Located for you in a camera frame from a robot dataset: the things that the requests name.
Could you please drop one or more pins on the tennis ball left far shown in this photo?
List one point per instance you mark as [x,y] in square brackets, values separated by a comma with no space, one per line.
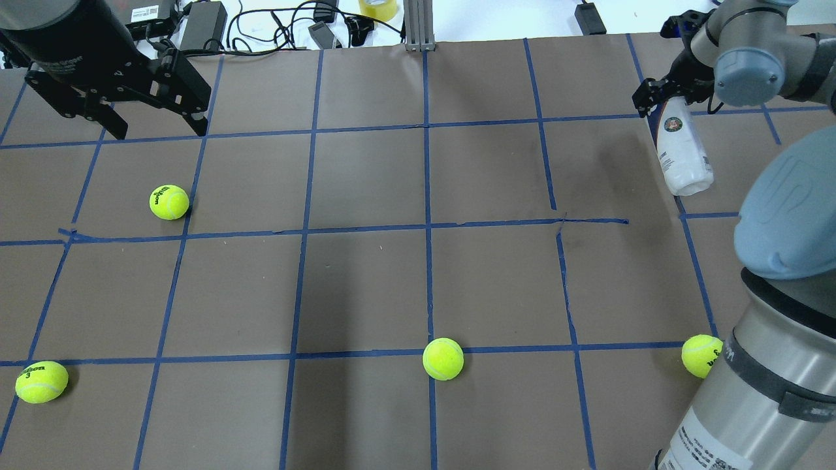
[41,382]

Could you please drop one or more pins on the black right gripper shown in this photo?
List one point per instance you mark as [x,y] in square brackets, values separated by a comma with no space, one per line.
[683,68]

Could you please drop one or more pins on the tennis ball near base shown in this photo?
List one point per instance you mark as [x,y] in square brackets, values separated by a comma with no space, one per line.
[699,353]

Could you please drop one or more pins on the aluminium frame post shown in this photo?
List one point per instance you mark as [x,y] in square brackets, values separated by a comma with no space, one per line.
[418,26]

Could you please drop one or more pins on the white tennis ball can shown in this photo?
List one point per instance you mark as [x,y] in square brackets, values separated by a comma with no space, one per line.
[680,151]

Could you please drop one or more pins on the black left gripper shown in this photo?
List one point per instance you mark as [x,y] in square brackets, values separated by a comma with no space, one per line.
[73,40]

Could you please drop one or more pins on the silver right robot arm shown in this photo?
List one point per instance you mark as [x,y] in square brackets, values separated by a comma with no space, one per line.
[770,393]

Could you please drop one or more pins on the tennis ball table centre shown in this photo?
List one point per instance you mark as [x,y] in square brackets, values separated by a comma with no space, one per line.
[443,359]

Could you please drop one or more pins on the yellow tape roll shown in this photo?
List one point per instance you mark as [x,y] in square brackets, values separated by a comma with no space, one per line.
[382,10]

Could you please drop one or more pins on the black power adapter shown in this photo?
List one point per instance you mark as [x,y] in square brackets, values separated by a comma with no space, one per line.
[204,26]

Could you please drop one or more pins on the tennis ball left front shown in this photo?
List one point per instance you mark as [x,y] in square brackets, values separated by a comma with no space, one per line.
[169,202]

